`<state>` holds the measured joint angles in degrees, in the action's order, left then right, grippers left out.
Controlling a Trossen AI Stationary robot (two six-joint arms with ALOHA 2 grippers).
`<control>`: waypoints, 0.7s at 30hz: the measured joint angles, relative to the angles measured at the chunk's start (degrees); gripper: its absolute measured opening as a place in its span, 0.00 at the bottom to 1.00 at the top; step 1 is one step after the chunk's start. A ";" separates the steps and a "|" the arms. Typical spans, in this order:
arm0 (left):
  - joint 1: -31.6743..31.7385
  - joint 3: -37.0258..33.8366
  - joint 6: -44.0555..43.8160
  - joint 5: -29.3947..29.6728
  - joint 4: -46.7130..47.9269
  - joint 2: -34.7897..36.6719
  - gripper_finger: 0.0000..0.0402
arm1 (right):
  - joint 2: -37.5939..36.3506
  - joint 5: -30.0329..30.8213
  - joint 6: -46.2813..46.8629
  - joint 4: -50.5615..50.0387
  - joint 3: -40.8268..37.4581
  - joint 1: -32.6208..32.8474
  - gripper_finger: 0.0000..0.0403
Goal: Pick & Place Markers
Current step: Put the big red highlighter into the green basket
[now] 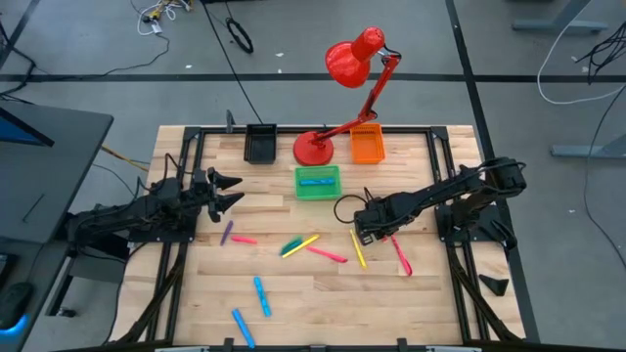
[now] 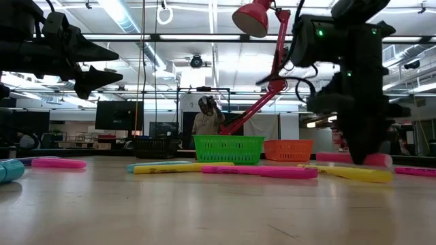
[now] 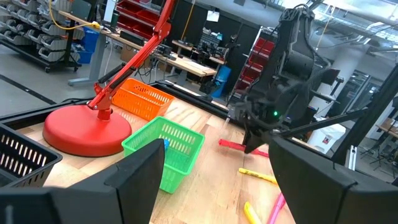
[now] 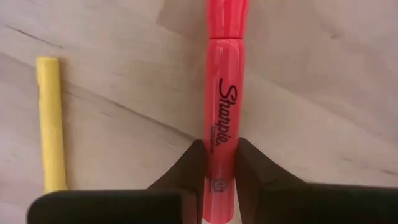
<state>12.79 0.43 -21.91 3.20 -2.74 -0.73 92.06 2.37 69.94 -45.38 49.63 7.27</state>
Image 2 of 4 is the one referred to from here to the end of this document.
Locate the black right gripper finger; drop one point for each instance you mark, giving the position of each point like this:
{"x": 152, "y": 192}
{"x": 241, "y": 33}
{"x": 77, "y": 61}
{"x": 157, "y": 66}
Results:
{"x": 371, "y": 146}
{"x": 354, "y": 146}

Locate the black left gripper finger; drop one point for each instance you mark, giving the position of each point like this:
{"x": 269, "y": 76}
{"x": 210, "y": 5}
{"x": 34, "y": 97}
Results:
{"x": 95, "y": 81}
{"x": 92, "y": 52}

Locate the red highlighter marker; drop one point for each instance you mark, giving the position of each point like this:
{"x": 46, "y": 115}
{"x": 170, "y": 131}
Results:
{"x": 330, "y": 158}

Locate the yellow highlighter marker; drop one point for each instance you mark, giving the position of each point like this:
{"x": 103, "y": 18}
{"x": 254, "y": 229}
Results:
{"x": 170, "y": 168}
{"x": 361, "y": 174}

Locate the teal highlighter marker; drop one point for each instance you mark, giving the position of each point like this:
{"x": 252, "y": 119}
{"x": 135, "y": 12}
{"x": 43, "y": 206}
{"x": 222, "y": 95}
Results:
{"x": 136, "y": 167}

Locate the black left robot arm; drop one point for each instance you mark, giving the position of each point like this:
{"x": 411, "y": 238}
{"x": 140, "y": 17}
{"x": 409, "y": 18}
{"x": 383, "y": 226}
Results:
{"x": 17, "y": 17}

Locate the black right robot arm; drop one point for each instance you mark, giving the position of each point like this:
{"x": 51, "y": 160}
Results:
{"x": 361, "y": 51}

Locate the large black monitor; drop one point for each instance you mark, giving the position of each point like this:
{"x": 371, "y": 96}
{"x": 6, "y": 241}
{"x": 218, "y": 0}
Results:
{"x": 119, "y": 115}

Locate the black overhead light bar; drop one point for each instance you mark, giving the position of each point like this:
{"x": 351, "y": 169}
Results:
{"x": 155, "y": 37}

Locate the orange plastic basket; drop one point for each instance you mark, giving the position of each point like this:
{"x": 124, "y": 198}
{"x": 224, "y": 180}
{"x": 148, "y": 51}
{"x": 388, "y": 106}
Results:
{"x": 287, "y": 151}

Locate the white hanging sheet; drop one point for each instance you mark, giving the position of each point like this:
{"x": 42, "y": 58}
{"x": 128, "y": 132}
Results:
{"x": 289, "y": 126}

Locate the small black screen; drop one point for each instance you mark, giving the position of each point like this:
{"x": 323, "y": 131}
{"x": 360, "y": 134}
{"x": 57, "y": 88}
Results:
{"x": 163, "y": 129}

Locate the person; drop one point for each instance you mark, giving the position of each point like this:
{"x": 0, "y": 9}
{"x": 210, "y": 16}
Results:
{"x": 207, "y": 124}
{"x": 27, "y": 141}

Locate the black plastic basket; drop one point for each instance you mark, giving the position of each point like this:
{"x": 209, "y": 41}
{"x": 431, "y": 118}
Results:
{"x": 155, "y": 148}

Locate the green plastic basket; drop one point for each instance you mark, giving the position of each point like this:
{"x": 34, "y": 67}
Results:
{"x": 228, "y": 137}

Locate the red desk lamp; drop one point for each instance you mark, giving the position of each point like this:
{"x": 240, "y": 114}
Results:
{"x": 252, "y": 18}

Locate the black ceiling camera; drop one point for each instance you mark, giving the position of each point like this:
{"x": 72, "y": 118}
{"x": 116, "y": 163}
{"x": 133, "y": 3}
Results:
{"x": 412, "y": 64}

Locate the black overhead camera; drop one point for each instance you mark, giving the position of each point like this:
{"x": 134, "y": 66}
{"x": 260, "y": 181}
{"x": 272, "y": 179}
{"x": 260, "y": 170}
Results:
{"x": 196, "y": 62}

